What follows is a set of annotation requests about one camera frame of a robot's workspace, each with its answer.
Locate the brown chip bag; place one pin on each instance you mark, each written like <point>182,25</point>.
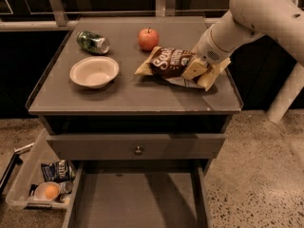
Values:
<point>169,63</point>

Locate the open middle drawer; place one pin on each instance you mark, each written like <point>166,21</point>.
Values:
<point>138,194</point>

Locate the metal railing frame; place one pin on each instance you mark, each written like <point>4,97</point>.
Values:
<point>35,15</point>

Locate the white diagonal post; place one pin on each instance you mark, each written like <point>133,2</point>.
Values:
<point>287,94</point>

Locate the red apple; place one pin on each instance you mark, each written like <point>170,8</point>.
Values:
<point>148,38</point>

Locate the blue chip bag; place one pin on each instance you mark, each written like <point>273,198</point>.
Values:
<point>58,171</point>

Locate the green soda can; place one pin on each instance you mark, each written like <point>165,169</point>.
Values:
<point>93,42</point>

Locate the clear plastic bin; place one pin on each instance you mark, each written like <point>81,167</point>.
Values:
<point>29,177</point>

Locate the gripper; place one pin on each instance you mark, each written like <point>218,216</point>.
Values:
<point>206,50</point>

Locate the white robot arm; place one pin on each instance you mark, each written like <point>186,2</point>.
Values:
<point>243,23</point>

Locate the grey drawer cabinet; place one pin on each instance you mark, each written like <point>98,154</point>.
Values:
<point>132,104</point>

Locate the closed top drawer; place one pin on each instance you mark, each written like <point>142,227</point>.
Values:
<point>87,147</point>

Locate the white paper bowl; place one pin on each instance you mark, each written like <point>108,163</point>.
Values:
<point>94,72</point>

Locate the orange in white cup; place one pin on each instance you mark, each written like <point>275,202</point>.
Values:
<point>47,191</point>

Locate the small can in bin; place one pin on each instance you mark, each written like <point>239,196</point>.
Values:
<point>66,187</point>

